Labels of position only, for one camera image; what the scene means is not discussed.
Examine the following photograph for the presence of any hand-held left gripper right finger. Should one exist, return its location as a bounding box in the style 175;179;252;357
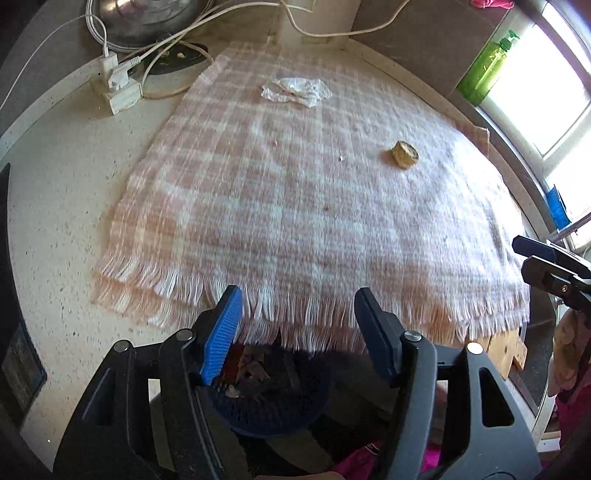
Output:
355;287;543;480

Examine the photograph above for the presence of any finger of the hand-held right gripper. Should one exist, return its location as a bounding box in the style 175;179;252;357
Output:
512;235;591;278
522;256;591;315

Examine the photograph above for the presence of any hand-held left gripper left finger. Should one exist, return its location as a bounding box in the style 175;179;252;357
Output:
53;285;244;480

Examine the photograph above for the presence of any blue mesh trash basket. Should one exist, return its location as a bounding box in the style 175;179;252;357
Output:
203;344;333;437

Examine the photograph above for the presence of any blue plastic object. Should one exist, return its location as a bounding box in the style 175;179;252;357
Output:
545;185;568;230

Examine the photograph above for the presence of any beige cloth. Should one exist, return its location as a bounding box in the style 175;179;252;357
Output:
547;307;591;398

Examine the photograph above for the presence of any wooden box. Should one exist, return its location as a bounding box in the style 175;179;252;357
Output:
462;328;528;370

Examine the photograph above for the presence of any person's pink clothing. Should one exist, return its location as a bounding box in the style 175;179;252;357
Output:
330;440;448;480

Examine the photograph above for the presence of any pink plaid blanket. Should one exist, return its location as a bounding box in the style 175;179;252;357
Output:
90;41;532;356

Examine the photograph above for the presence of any green plastic bottle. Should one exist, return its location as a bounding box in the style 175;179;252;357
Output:
456;28;520;104

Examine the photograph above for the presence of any black appliance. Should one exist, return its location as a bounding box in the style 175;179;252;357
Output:
0;161;49;430

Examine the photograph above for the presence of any crumpled white tissue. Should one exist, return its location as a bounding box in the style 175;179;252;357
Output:
261;77;333;108

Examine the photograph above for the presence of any white power strip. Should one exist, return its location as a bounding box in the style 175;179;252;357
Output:
90;53;141;115

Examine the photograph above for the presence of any black flat object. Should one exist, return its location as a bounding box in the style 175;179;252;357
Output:
148;41;215;77

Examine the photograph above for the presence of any metal pot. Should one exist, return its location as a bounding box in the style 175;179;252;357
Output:
85;0;213;51

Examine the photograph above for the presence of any thick white cable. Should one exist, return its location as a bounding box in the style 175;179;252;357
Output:
278;0;413;38
117;0;236;100

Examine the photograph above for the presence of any thin white charger cable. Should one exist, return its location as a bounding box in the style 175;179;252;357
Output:
0;13;112;110

